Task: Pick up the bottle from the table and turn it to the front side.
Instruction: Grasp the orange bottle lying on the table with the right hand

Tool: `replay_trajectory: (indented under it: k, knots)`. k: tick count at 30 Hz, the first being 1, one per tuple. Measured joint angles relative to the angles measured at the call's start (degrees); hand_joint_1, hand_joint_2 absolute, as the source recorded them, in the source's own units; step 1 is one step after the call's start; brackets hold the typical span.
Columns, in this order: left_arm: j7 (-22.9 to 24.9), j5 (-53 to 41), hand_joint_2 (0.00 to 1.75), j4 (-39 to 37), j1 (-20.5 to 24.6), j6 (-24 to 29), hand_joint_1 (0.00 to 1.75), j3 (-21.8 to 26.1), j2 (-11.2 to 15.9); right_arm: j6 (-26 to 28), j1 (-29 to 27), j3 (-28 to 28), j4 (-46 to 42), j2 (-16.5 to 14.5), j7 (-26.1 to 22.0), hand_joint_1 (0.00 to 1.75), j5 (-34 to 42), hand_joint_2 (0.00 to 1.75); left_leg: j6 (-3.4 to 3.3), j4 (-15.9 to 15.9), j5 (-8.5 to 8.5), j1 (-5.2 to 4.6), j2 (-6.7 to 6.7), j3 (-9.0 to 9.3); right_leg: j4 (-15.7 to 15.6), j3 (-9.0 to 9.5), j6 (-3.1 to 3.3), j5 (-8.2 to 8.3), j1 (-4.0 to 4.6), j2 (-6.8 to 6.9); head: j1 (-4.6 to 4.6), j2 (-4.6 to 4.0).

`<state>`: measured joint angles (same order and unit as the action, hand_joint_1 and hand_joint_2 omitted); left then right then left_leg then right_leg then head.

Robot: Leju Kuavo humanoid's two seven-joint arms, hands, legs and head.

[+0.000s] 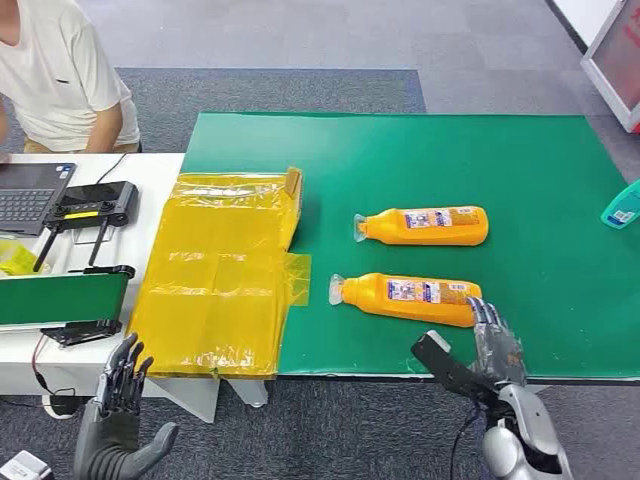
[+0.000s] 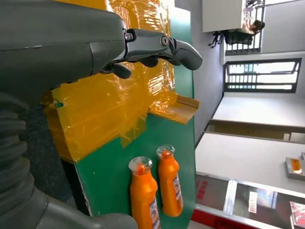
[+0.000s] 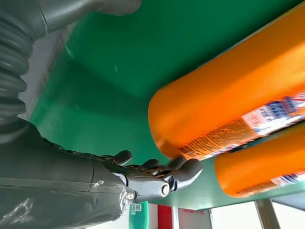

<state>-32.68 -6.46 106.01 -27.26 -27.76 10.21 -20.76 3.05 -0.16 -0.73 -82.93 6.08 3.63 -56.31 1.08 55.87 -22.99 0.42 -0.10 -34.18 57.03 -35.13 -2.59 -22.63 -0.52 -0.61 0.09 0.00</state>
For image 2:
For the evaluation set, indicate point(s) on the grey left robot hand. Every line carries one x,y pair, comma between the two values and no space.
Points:
47,38

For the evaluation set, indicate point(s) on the orange plastic bottle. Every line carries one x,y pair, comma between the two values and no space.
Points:
169,186
142,196

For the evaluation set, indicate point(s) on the yellow plastic sheet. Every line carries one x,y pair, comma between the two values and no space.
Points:
95,110

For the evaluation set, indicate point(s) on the green table mat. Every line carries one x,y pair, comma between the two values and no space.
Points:
107,180

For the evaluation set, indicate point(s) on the white desk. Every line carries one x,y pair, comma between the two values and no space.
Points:
221,15

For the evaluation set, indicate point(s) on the person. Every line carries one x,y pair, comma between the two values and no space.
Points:
254,27

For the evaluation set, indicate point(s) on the brown wooden partition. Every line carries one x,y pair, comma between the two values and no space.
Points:
250,130

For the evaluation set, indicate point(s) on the grey metal tray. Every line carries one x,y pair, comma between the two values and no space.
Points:
295,166

